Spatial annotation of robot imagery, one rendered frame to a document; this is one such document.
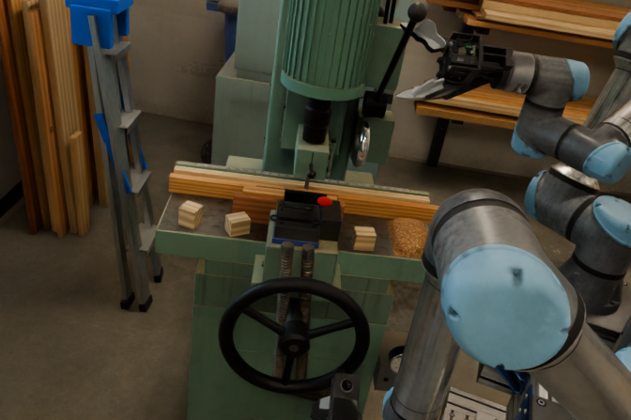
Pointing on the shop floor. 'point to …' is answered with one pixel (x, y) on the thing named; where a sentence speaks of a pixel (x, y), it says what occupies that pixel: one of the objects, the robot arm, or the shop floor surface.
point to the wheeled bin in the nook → (229, 3)
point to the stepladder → (117, 128)
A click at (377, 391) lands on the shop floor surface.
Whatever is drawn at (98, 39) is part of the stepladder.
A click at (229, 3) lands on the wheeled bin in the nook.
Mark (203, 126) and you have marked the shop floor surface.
